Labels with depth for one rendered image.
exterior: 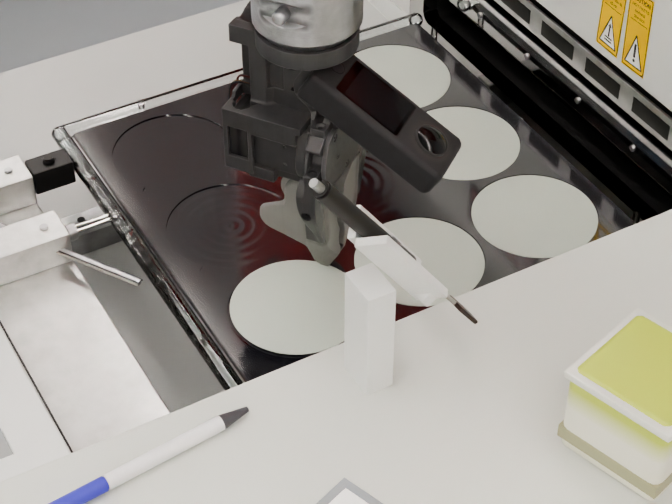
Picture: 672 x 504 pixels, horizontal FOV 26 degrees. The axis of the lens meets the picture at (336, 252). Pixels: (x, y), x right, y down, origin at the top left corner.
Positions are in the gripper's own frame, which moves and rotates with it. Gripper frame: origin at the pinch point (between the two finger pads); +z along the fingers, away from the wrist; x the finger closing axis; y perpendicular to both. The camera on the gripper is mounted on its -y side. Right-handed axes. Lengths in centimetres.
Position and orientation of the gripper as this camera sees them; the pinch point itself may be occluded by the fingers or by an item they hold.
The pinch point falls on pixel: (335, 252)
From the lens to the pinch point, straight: 110.7
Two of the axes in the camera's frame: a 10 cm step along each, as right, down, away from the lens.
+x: -4.2, 6.1, -6.7
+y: -9.1, -2.8, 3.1
